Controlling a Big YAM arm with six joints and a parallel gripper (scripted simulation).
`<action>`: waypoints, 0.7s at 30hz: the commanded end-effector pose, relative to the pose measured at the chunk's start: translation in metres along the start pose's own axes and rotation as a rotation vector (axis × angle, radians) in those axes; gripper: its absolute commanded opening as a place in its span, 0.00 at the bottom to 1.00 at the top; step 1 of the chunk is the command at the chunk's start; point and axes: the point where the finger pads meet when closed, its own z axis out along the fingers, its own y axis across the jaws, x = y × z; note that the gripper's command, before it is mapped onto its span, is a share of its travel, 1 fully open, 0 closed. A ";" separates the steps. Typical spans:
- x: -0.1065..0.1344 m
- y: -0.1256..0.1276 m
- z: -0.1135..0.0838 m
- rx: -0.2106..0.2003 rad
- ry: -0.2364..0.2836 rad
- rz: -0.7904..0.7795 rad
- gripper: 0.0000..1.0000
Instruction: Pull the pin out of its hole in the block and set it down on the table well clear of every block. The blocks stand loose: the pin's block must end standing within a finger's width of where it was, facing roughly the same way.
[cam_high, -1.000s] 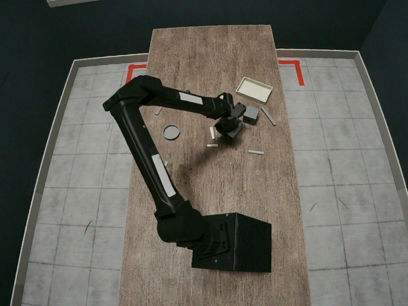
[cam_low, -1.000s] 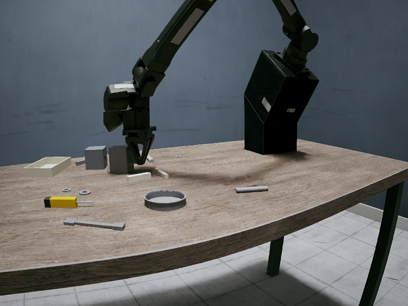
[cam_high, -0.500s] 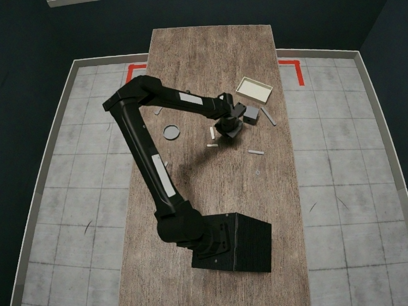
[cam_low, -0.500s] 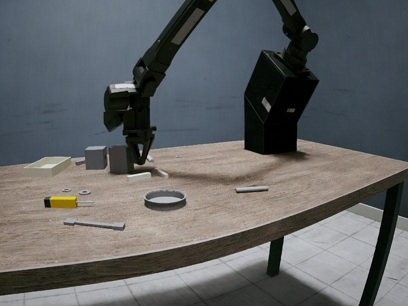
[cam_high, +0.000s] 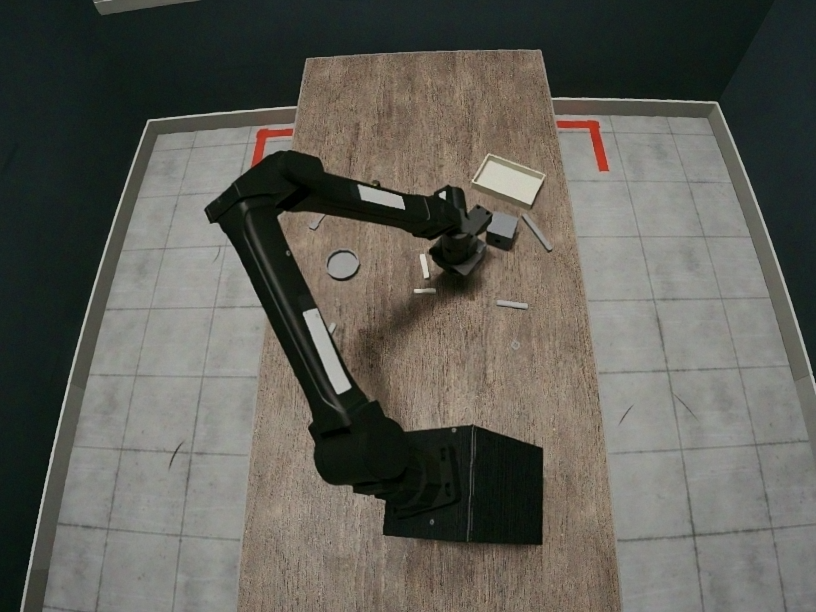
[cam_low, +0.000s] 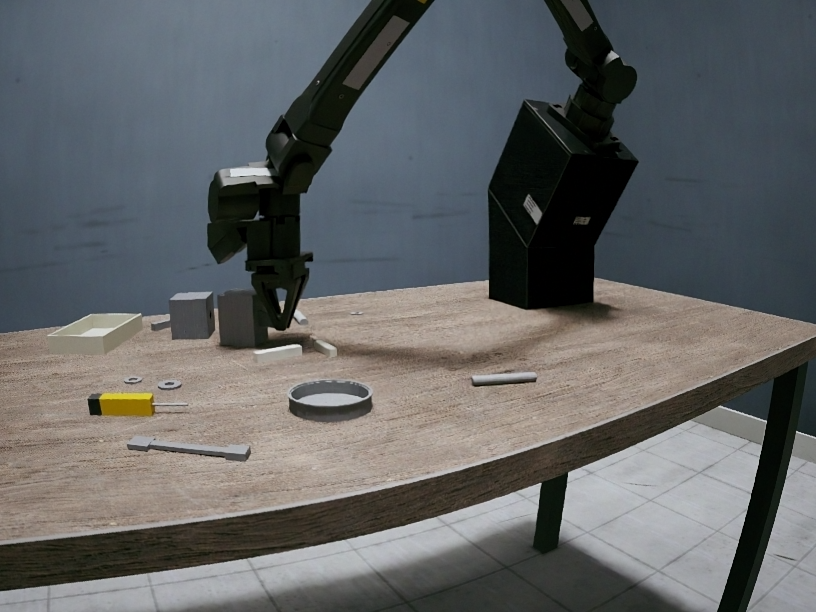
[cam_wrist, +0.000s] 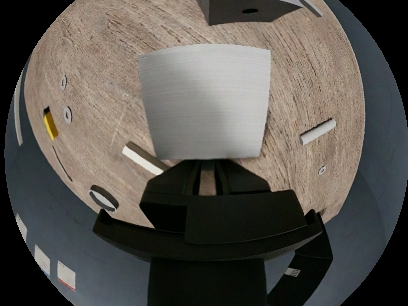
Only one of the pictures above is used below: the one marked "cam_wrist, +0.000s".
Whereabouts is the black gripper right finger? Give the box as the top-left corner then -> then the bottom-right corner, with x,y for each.
214,158 -> 272,195

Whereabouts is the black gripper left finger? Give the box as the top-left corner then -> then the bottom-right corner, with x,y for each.
143,159 -> 201,195

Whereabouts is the white cylinder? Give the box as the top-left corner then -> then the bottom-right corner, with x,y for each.
299,118 -> 336,146

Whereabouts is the grey flat washer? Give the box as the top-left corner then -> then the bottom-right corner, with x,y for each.
64,106 -> 72,124
61,76 -> 67,90

